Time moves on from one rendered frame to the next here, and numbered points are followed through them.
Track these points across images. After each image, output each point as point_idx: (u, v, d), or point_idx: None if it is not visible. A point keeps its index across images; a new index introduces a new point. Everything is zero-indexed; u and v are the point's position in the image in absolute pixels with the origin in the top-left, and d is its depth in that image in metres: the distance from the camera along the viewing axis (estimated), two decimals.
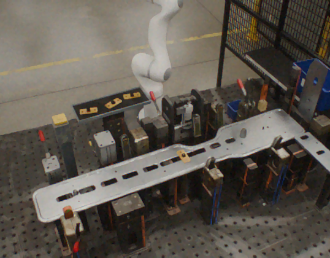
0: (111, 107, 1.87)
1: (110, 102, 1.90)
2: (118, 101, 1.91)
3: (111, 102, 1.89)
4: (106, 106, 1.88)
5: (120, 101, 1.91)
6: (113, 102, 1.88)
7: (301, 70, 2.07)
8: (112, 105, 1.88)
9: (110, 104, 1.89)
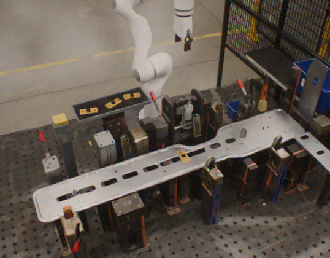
0: (111, 107, 1.87)
1: (110, 102, 1.90)
2: (118, 101, 1.91)
3: (111, 102, 1.89)
4: (106, 106, 1.88)
5: (120, 101, 1.91)
6: (113, 102, 1.88)
7: (301, 70, 2.07)
8: (112, 105, 1.88)
9: (110, 104, 1.89)
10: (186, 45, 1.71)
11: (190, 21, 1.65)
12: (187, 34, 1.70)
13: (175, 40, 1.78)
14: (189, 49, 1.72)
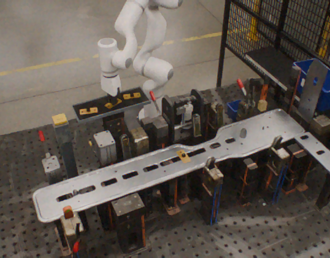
0: (111, 107, 1.87)
1: None
2: (118, 101, 1.91)
3: (111, 102, 1.89)
4: (106, 106, 1.88)
5: (120, 101, 1.91)
6: None
7: (301, 70, 2.07)
8: (112, 105, 1.88)
9: (110, 104, 1.89)
10: (113, 99, 1.86)
11: (118, 80, 1.78)
12: None
13: (110, 101, 1.89)
14: (116, 102, 1.88)
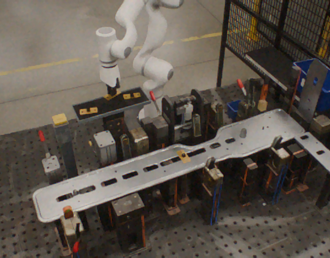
0: (110, 99, 1.84)
1: (108, 93, 1.87)
2: (116, 93, 1.87)
3: (110, 94, 1.85)
4: (105, 97, 1.84)
5: (119, 92, 1.88)
6: None
7: (301, 70, 2.07)
8: (111, 97, 1.85)
9: (109, 95, 1.86)
10: (112, 91, 1.83)
11: (117, 70, 1.74)
12: None
13: (108, 93, 1.85)
14: (115, 93, 1.85)
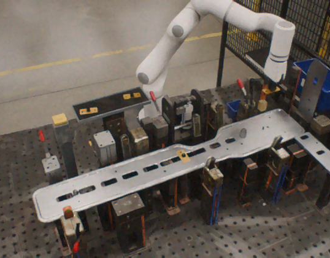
0: (268, 93, 1.81)
1: (267, 88, 1.84)
2: (276, 89, 1.84)
3: (270, 88, 1.82)
4: (264, 91, 1.82)
5: (278, 89, 1.84)
6: None
7: (301, 70, 2.07)
8: (270, 92, 1.82)
9: (268, 89, 1.83)
10: (273, 86, 1.80)
11: (285, 66, 1.70)
12: None
13: (268, 87, 1.83)
14: (275, 89, 1.81)
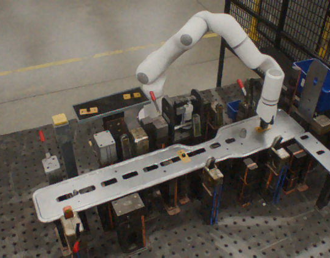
0: (260, 131, 1.98)
1: (260, 126, 2.01)
2: (267, 127, 2.00)
3: (262, 127, 1.99)
4: (256, 129, 1.99)
5: (270, 127, 2.00)
6: None
7: (301, 70, 2.07)
8: (262, 130, 1.98)
9: (260, 128, 1.99)
10: (264, 125, 1.96)
11: (275, 109, 1.87)
12: None
13: (260, 125, 1.99)
14: (267, 128, 1.97)
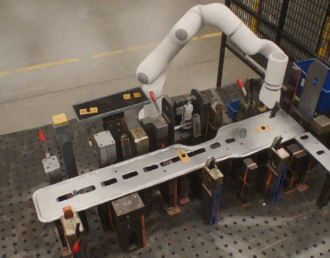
0: (260, 132, 1.98)
1: (260, 126, 2.01)
2: (267, 128, 2.00)
3: (262, 128, 1.99)
4: (256, 129, 1.99)
5: (270, 128, 2.00)
6: (263, 128, 1.99)
7: (301, 70, 2.07)
8: (261, 131, 1.98)
9: (260, 128, 2.00)
10: (272, 113, 1.87)
11: (279, 94, 1.81)
12: None
13: (259, 106, 1.95)
14: (274, 117, 1.89)
